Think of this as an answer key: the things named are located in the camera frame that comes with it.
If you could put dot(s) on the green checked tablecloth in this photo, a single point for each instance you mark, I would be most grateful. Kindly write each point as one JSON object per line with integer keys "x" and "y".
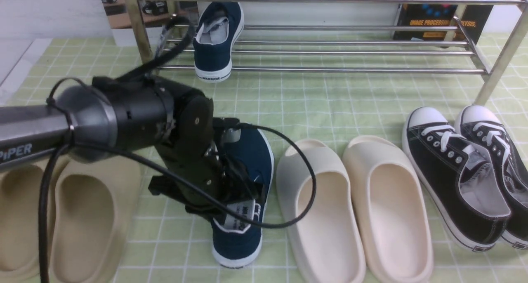
{"x": 167, "y": 245}

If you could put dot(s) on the cream foam slide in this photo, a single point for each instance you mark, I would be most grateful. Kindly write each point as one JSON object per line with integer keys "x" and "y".
{"x": 326, "y": 243}
{"x": 390, "y": 210}

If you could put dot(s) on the tan foam slide left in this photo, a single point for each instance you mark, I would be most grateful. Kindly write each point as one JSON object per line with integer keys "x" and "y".
{"x": 19, "y": 194}

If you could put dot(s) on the black canvas sneaker left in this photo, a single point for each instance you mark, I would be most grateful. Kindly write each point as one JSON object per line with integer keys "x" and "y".
{"x": 459, "y": 177}

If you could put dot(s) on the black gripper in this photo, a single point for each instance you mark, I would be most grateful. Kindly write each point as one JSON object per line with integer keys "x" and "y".
{"x": 197, "y": 151}

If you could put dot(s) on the tan foam slide right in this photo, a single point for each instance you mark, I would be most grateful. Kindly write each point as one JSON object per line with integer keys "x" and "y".
{"x": 94, "y": 205}

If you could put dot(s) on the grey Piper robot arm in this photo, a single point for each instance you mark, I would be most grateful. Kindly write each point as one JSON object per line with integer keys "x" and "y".
{"x": 128, "y": 116}

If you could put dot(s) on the black canvas sneaker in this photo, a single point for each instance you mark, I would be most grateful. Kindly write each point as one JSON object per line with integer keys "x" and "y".
{"x": 459, "y": 177}
{"x": 481, "y": 126}

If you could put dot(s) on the cream foam slide left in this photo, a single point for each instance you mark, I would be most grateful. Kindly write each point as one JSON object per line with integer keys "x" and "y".
{"x": 326, "y": 243}

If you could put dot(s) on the navy canvas shoe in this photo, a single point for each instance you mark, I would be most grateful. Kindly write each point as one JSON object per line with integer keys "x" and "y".
{"x": 236, "y": 244}
{"x": 219, "y": 27}

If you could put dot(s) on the silver metal shoe rack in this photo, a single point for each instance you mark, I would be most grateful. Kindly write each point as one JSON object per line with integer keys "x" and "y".
{"x": 457, "y": 42}

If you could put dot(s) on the cream foam slide right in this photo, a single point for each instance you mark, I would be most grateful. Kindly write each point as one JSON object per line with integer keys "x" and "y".
{"x": 390, "y": 210}

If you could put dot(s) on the tan foam slide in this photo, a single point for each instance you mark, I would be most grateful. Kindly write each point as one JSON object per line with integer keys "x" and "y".
{"x": 19, "y": 194}
{"x": 94, "y": 205}

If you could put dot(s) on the black canvas sneaker right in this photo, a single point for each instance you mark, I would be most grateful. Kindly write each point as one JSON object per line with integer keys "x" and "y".
{"x": 481, "y": 126}

